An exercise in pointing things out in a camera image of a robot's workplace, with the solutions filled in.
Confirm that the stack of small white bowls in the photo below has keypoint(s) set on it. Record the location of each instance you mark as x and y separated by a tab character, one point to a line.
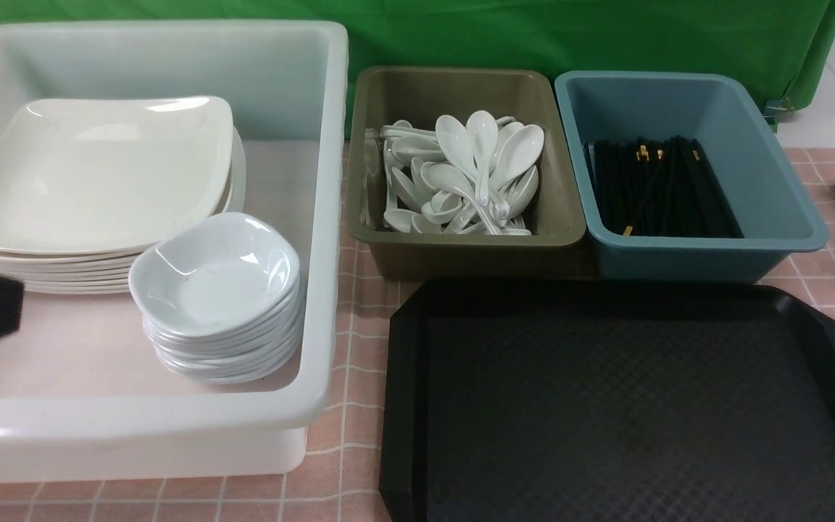
223	301

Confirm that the green backdrop cloth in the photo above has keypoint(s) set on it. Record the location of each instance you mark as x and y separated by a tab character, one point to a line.
775	49

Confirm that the stack of white square plates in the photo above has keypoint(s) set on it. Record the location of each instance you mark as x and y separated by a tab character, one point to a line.
107	273

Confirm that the olive plastic bin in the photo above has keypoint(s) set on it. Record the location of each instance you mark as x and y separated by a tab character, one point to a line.
559	245

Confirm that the metal binder clip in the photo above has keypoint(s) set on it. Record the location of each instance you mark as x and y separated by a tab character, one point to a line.
776	110

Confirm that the large white square plate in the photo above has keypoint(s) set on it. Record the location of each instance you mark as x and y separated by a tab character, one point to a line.
86	176

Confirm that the black chopsticks pile in bin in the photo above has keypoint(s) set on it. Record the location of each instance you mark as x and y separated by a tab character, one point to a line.
663	188

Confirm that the pink checkered tablecloth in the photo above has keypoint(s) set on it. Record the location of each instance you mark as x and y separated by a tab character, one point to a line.
337	480

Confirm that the white spoons pile in bin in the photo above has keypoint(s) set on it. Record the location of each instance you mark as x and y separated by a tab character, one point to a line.
475	177

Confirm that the teal plastic bin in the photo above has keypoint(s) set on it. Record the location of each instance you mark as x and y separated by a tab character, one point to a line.
776	214

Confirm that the black plastic serving tray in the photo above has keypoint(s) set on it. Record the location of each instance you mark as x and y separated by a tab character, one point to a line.
537	400

